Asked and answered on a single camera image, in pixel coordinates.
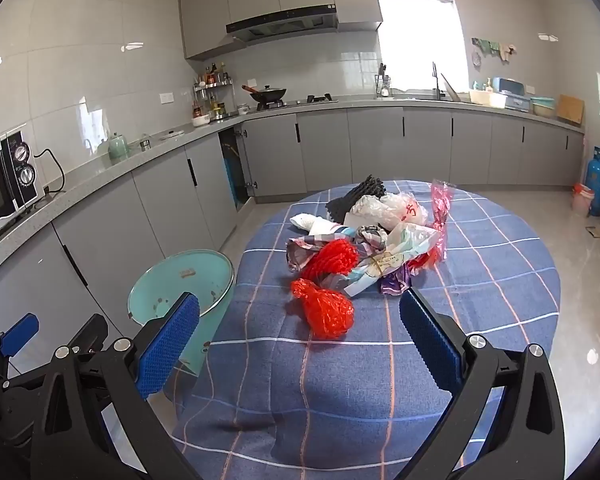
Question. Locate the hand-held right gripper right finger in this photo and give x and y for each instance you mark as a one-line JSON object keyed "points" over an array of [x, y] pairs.
{"points": [[430, 342]]}

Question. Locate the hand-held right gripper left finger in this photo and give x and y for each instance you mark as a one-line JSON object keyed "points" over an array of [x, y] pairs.
{"points": [[167, 345]]}

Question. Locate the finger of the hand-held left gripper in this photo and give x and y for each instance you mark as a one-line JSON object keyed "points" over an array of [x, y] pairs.
{"points": [[20, 332], [91, 332]]}

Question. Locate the purple plastic wrapper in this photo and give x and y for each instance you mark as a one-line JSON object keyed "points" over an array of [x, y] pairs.
{"points": [[395, 280]]}

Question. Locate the teal enamel bin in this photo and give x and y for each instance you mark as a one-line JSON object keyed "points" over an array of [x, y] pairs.
{"points": [[180, 272]]}

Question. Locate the pale printed plastic bag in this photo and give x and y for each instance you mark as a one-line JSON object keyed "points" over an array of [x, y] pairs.
{"points": [[395, 250]]}

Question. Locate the red mesh net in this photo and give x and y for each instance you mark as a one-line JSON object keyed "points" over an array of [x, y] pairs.
{"points": [[332, 257]]}

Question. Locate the clear plastic bag red print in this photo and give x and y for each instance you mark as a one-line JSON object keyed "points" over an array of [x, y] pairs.
{"points": [[410, 212]]}

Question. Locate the pink cellophane wrapper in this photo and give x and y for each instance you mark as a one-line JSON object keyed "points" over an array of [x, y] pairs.
{"points": [[440, 205]]}

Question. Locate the white paper sheet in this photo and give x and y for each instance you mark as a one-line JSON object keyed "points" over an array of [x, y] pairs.
{"points": [[357, 219]]}

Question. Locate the white plastic bag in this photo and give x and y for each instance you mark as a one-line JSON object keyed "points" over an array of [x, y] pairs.
{"points": [[372, 207]]}

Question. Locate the patterned plastic wrapper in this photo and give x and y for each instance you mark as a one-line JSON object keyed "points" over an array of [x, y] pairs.
{"points": [[302, 252]]}

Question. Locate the black foam net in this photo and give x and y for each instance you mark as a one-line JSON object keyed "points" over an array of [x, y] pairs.
{"points": [[352, 197]]}

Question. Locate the round table with blue cloth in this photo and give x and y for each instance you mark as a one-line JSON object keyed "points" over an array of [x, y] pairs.
{"points": [[480, 285]]}

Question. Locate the black silver microwave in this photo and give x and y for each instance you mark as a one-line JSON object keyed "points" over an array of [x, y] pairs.
{"points": [[0, 185]]}

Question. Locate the blue canister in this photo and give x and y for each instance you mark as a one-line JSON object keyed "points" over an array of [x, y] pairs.
{"points": [[234, 180]]}

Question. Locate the green ceramic teapot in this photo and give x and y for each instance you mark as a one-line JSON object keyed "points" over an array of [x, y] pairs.
{"points": [[118, 147]]}

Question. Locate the grey base cabinets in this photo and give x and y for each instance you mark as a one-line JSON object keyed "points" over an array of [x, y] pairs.
{"points": [[370, 150]]}

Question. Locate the pink bucket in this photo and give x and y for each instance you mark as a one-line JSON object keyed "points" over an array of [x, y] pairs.
{"points": [[582, 202]]}

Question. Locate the white bowl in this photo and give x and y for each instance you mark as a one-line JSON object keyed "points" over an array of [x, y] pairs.
{"points": [[201, 120]]}

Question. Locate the blue gas cylinder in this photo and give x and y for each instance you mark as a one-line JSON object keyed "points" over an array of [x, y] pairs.
{"points": [[597, 185]]}

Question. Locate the small glass jar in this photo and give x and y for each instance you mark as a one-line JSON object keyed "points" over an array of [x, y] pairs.
{"points": [[243, 108]]}

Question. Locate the white plastic basin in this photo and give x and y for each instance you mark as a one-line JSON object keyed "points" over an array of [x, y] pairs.
{"points": [[487, 99]]}

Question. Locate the leaning metal tray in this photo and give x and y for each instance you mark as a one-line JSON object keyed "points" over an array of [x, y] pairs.
{"points": [[450, 89]]}

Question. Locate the teal plastic basin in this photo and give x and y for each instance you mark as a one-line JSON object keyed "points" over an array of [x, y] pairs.
{"points": [[542, 106]]}

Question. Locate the metal faucet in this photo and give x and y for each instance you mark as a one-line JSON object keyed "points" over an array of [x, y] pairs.
{"points": [[436, 80]]}

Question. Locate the metal spice rack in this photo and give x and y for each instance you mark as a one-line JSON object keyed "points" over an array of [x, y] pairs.
{"points": [[212, 85]]}

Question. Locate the blue bread box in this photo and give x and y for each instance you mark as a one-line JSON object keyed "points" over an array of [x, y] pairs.
{"points": [[515, 92]]}

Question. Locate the utensil rack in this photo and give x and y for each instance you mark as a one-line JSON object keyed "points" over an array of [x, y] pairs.
{"points": [[383, 82]]}

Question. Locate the black wok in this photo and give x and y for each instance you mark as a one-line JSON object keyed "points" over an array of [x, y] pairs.
{"points": [[270, 94]]}

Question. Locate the wooden cutting board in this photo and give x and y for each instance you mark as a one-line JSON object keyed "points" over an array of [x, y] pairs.
{"points": [[570, 109]]}

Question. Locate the gas stove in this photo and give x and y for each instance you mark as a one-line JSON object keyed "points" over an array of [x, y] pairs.
{"points": [[300, 102]]}

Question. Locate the hanging cloths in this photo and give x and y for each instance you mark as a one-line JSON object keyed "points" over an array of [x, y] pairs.
{"points": [[492, 46]]}

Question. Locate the grey upper cabinets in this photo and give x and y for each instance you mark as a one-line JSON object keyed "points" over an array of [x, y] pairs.
{"points": [[205, 10]]}

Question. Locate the black range hood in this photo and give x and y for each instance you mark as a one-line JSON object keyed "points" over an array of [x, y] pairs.
{"points": [[280, 25]]}

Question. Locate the white wall socket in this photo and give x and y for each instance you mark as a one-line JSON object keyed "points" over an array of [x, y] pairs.
{"points": [[167, 97]]}

